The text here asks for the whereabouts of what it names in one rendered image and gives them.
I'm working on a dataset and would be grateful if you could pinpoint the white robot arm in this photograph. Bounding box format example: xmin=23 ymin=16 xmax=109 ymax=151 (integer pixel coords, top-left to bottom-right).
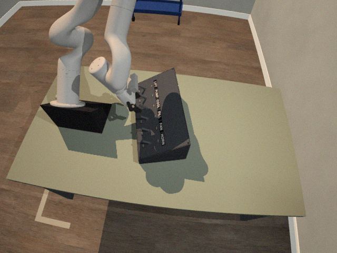
xmin=49 ymin=0 xmax=138 ymax=108

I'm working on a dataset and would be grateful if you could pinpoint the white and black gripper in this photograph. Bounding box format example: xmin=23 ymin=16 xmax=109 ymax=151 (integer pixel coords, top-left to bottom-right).
xmin=116 ymin=88 xmax=142 ymax=113

